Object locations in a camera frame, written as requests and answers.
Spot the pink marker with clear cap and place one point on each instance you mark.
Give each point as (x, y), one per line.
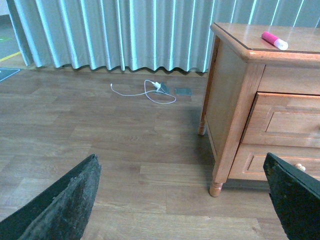
(275, 41)

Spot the wooden nightstand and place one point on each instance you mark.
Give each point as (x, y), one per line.
(243, 64)

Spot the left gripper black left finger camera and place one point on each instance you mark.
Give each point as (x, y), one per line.
(60, 212)

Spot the grey-green curtain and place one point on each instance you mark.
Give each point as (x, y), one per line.
(138, 34)

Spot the wooden drawer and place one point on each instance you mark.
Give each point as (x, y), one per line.
(249, 160)
(284, 120)

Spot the closed floor socket plate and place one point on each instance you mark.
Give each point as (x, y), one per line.
(183, 91)

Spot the open floor socket box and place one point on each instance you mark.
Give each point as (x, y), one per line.
(161, 88)

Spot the white charger with cable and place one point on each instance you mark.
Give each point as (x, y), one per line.
(146, 93)

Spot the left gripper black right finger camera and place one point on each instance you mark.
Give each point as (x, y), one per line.
(295, 196)

